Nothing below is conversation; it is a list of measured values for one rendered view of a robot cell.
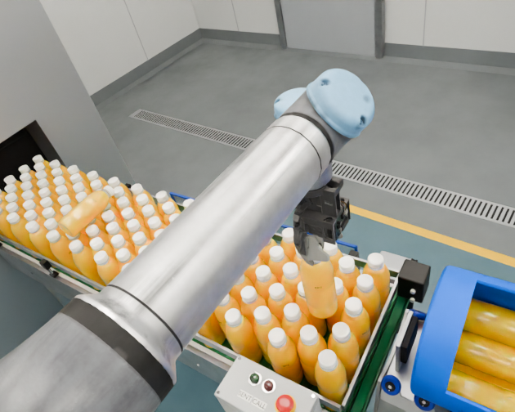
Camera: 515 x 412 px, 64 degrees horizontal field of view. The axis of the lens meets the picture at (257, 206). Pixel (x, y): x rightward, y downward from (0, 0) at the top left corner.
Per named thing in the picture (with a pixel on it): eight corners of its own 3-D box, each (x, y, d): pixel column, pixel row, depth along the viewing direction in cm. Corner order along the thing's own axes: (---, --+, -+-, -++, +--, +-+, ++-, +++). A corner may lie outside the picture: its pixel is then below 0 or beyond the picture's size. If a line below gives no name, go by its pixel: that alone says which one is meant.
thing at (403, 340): (405, 374, 100) (406, 349, 92) (394, 370, 101) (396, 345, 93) (417, 340, 105) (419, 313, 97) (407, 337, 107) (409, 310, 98)
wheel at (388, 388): (401, 382, 93) (404, 378, 95) (382, 373, 95) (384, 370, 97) (397, 400, 94) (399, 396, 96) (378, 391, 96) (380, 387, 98)
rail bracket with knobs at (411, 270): (419, 312, 114) (422, 290, 107) (393, 302, 118) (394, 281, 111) (429, 284, 119) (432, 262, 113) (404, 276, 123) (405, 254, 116)
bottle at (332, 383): (355, 396, 101) (351, 360, 89) (336, 418, 98) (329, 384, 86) (333, 377, 106) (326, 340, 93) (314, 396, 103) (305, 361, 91)
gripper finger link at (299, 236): (302, 260, 78) (299, 222, 73) (294, 257, 79) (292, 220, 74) (313, 245, 81) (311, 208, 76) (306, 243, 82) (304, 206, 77)
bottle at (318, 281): (306, 294, 100) (295, 244, 88) (336, 292, 99) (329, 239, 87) (308, 320, 95) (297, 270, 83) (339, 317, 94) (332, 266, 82)
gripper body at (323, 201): (334, 248, 73) (329, 199, 65) (292, 236, 78) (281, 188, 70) (351, 220, 78) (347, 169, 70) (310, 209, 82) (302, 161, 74)
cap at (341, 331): (350, 342, 92) (349, 338, 91) (332, 341, 93) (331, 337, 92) (350, 326, 95) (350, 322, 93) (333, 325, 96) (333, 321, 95)
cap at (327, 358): (341, 361, 89) (340, 357, 88) (329, 373, 88) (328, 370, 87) (327, 350, 92) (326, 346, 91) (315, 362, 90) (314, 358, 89)
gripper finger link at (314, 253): (327, 281, 79) (326, 244, 74) (299, 271, 82) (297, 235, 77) (333, 271, 81) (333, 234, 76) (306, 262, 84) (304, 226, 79)
